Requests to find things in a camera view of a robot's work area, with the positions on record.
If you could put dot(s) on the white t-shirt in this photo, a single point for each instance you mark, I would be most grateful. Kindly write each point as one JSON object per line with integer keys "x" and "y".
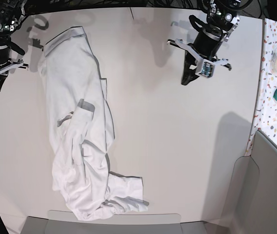
{"x": 81, "y": 131}

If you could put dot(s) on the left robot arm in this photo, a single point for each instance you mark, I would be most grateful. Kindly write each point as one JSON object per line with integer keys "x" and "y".
{"x": 222, "y": 18}

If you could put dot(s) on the grey panel at right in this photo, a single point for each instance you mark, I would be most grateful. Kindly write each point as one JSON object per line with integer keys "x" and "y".
{"x": 251, "y": 206}

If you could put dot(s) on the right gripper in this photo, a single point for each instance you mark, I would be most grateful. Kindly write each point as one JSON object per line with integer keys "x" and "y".
{"x": 0, "y": 53}

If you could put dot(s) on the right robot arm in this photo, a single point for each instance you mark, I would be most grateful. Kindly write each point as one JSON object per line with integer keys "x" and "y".
{"x": 14, "y": 12}

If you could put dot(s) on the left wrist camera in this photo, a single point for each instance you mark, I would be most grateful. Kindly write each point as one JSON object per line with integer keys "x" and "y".
{"x": 205, "y": 69}

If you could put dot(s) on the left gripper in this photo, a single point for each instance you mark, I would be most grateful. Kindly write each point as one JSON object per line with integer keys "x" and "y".
{"x": 205, "y": 46}

